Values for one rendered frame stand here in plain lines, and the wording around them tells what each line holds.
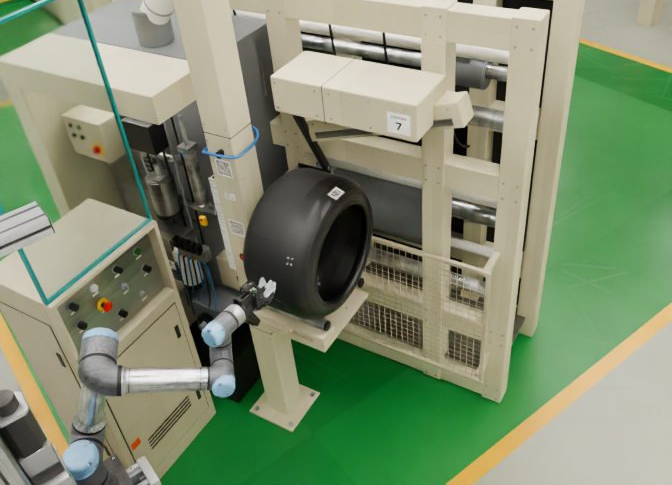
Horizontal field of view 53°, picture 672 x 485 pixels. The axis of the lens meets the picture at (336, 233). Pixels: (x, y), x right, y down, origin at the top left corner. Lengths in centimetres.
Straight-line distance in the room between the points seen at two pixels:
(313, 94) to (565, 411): 206
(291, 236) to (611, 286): 243
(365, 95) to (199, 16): 61
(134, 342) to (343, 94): 135
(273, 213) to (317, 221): 17
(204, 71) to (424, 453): 206
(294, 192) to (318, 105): 33
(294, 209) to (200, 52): 63
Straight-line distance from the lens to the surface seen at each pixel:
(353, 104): 246
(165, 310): 308
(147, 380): 225
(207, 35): 235
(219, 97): 245
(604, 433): 364
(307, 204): 245
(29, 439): 202
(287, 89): 260
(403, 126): 239
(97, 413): 256
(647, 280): 446
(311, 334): 279
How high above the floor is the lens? 289
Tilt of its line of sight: 39 degrees down
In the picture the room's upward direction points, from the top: 6 degrees counter-clockwise
